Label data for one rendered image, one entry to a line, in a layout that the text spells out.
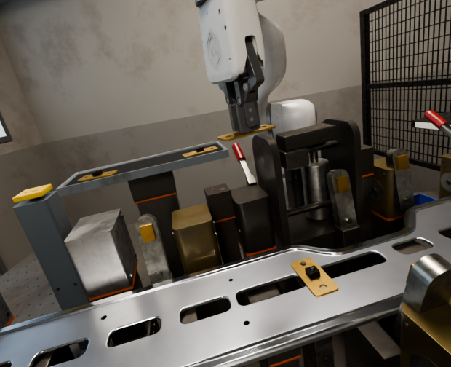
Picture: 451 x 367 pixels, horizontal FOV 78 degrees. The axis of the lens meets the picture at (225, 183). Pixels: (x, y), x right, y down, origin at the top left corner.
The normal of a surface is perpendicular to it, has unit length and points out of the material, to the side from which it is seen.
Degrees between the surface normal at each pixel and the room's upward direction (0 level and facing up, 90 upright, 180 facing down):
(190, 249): 90
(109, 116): 90
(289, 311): 0
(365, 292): 0
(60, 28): 90
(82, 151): 90
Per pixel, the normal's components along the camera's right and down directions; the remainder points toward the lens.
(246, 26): 0.40, 0.19
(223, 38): -0.86, 0.31
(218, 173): -0.14, 0.35
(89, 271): 0.20, 0.29
